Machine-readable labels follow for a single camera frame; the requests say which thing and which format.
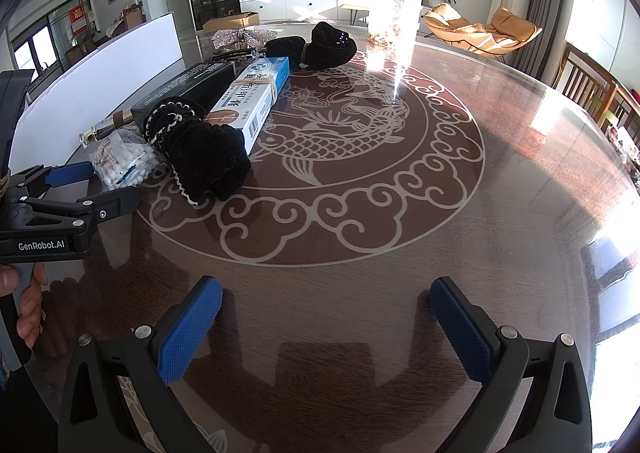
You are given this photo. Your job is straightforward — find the orange lounge chair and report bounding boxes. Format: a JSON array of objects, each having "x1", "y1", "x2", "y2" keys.
[
  {"x1": 470, "y1": 7, "x2": 544, "y2": 58},
  {"x1": 424, "y1": 3, "x2": 483, "y2": 46}
]

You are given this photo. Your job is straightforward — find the cardboard box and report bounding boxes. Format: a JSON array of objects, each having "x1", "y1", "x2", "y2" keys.
[{"x1": 202, "y1": 12, "x2": 260, "y2": 31}]

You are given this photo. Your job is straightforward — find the silver cosmetic tube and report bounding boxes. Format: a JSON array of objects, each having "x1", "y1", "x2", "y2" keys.
[{"x1": 79, "y1": 110, "x2": 136, "y2": 150}]

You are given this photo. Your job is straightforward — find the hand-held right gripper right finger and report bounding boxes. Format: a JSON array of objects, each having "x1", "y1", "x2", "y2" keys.
[{"x1": 429, "y1": 275, "x2": 593, "y2": 453}]

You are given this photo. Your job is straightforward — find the bag of white beads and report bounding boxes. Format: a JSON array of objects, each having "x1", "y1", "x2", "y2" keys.
[{"x1": 92, "y1": 128, "x2": 168, "y2": 191}]

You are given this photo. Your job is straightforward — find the black printed box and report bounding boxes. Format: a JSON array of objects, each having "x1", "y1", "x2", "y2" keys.
[{"x1": 131, "y1": 61, "x2": 240, "y2": 130}]

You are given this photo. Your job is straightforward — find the black hat far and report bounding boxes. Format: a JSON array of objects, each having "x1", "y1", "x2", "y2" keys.
[{"x1": 264, "y1": 23, "x2": 358, "y2": 71}]

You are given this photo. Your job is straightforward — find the silver sequin bow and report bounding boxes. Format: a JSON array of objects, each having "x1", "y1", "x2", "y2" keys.
[{"x1": 211, "y1": 28, "x2": 268, "y2": 51}]

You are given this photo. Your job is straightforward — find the pile of household clutter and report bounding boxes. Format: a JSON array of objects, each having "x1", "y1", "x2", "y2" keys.
[{"x1": 605, "y1": 123, "x2": 640, "y2": 184}]

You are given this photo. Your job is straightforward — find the person's left hand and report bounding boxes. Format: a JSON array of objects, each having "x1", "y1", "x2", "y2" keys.
[{"x1": 0, "y1": 263, "x2": 49, "y2": 350}]

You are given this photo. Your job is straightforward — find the white television console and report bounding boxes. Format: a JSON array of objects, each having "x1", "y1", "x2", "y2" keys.
[{"x1": 240, "y1": 0, "x2": 436, "y2": 26}]

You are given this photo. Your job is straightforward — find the white partition board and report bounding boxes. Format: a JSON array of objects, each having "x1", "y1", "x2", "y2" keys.
[{"x1": 10, "y1": 14, "x2": 185, "y2": 174}]

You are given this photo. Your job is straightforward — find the blue and white box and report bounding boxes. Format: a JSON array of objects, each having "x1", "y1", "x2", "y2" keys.
[{"x1": 204, "y1": 56, "x2": 291, "y2": 156}]

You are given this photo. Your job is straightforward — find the wooden bench with hairpin legs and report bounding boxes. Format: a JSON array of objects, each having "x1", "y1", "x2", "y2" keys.
[{"x1": 340, "y1": 4, "x2": 371, "y2": 26}]

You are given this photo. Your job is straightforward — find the round patterned glass desktop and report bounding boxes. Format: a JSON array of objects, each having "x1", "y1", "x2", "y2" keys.
[{"x1": 0, "y1": 22, "x2": 640, "y2": 453}]

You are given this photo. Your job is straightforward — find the tall clear glass vase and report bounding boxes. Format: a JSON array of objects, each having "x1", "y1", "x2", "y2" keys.
[{"x1": 367, "y1": 0, "x2": 425, "y2": 48}]

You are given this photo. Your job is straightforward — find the wooden dining chair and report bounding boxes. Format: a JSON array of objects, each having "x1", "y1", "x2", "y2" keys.
[
  {"x1": 600, "y1": 83, "x2": 640, "y2": 134},
  {"x1": 552, "y1": 42, "x2": 618, "y2": 118}
]

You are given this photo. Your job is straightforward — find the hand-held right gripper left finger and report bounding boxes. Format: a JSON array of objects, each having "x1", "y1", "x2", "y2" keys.
[{"x1": 59, "y1": 275, "x2": 223, "y2": 453}]

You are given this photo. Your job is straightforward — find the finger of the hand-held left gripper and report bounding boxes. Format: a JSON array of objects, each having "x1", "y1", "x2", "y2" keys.
[
  {"x1": 0, "y1": 185, "x2": 142, "y2": 240},
  {"x1": 7, "y1": 162, "x2": 96, "y2": 206}
]

